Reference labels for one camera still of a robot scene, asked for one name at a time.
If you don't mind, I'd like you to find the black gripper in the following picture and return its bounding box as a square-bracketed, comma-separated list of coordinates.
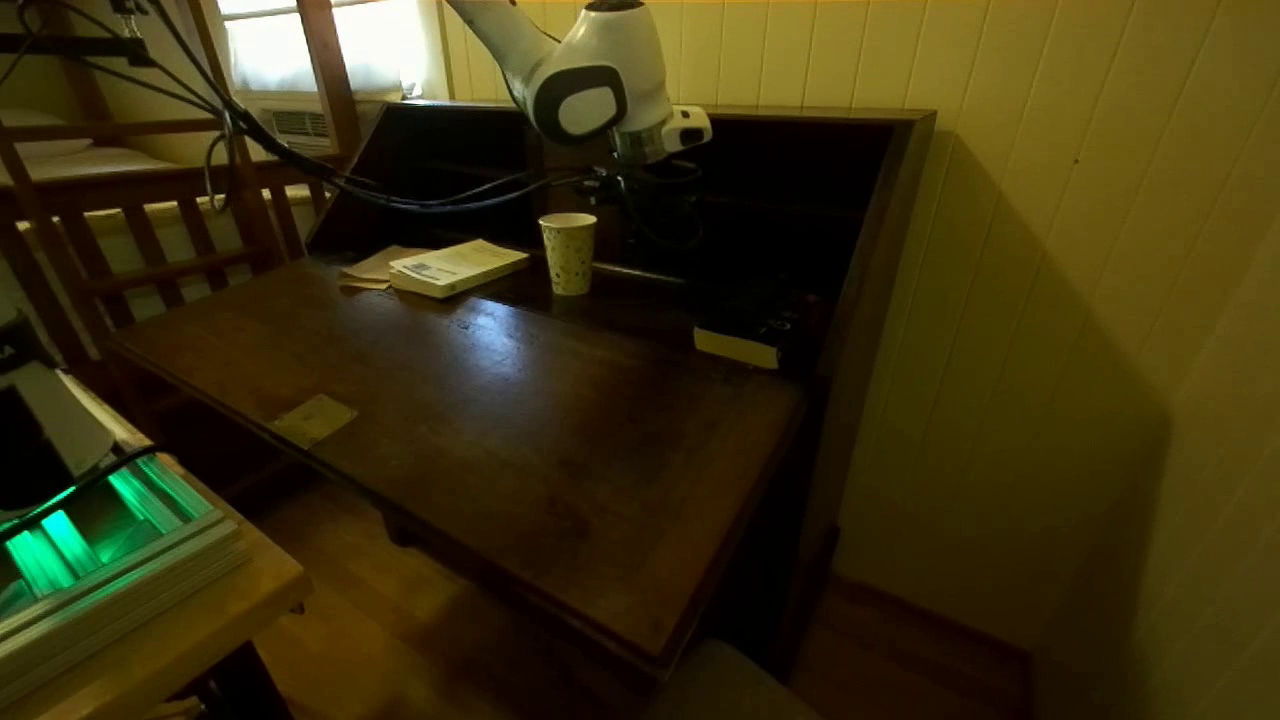
[592, 152, 702, 255]

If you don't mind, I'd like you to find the white paper cup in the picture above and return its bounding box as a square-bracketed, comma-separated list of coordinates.
[535, 210, 601, 299]

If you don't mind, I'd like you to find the black box with white label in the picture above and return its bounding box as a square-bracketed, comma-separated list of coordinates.
[690, 291, 820, 378]

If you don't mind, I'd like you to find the white paperback book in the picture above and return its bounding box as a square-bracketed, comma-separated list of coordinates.
[385, 236, 530, 305]

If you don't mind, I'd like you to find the dark wooden secretary desk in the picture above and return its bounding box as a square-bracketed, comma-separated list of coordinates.
[97, 97, 935, 696]

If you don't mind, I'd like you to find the brown paper envelope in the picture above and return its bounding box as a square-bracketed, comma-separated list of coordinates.
[337, 243, 432, 291]

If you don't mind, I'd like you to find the white air conditioner unit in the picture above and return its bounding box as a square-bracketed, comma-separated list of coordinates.
[254, 105, 338, 161]

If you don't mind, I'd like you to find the small paper tag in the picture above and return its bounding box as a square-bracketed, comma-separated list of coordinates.
[271, 391, 361, 453]

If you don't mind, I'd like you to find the green lit control box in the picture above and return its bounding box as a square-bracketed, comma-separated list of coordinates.
[0, 356, 254, 696]

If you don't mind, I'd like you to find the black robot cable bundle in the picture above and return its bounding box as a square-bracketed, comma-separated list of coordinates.
[0, 0, 633, 220]

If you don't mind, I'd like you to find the window with wooden frame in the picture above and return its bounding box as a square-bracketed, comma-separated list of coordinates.
[211, 0, 450, 105]

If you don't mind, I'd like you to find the wooden slatted frame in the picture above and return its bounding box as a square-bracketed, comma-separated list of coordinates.
[0, 0, 350, 373]

